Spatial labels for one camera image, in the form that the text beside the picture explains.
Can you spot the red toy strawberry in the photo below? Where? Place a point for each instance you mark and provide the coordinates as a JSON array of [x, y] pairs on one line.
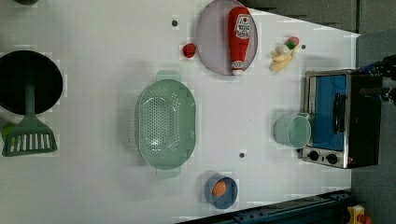
[[189, 50]]

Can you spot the green slotted spatula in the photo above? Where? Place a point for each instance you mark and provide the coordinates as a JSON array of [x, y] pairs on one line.
[[31, 135]]

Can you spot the red ketchup bottle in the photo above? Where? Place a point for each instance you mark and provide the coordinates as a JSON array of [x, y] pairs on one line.
[[238, 34]]

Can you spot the green plastic strainer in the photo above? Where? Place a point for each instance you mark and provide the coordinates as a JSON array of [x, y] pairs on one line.
[[165, 118]]

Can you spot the blue bowl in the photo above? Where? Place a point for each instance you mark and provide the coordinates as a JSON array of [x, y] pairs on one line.
[[228, 199]]

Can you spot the black round pan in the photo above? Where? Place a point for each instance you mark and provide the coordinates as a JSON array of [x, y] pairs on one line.
[[25, 67]]

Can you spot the light green plastic cup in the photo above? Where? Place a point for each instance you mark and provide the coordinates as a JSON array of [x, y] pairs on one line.
[[293, 130]]

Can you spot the orange egg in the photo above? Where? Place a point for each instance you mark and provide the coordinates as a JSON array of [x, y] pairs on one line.
[[219, 188]]

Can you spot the grey round plate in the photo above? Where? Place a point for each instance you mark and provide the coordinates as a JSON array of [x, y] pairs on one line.
[[212, 41]]

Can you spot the yellow peeled toy banana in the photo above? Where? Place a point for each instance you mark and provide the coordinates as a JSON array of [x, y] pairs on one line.
[[282, 56]]

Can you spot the pink green toy fruit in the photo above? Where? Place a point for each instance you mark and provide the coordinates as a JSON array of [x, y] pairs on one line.
[[292, 42]]

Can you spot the silver black toaster oven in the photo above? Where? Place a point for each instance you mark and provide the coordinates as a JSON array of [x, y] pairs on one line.
[[345, 119]]

